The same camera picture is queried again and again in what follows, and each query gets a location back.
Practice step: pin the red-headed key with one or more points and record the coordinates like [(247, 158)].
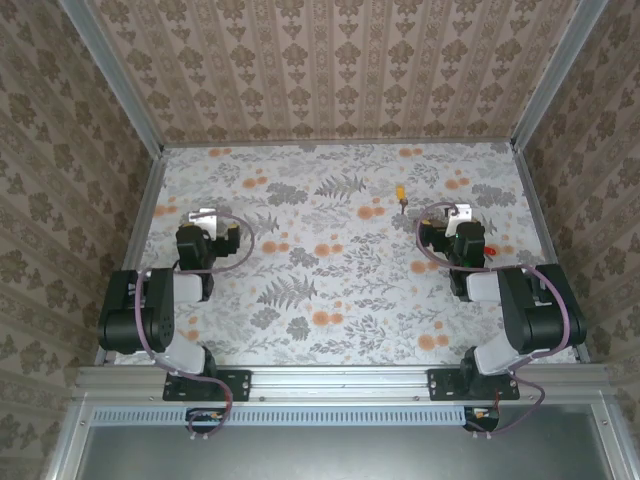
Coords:
[(490, 251)]

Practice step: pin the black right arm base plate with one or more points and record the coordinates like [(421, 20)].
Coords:
[(442, 385)]

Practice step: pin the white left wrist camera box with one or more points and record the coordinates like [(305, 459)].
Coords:
[(205, 220)]

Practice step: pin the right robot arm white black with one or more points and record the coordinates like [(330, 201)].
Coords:
[(525, 305)]

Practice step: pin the aluminium mounting rail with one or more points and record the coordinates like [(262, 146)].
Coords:
[(340, 382)]

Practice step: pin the aluminium table side rail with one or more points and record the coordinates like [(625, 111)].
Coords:
[(537, 210), (145, 225)]

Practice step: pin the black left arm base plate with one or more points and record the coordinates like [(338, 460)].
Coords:
[(235, 385)]

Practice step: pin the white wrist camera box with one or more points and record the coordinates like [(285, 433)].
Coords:
[(205, 220), (460, 214)]

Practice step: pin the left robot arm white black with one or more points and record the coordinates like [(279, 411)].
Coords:
[(160, 305)]

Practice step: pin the yellow-headed key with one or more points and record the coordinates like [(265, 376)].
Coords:
[(401, 192)]

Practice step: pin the grey metal sheet panel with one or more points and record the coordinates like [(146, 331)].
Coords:
[(340, 455)]

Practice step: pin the aluminium frame post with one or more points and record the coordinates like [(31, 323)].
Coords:
[(115, 75), (555, 75)]

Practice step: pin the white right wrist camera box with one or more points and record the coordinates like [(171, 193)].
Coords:
[(460, 214)]

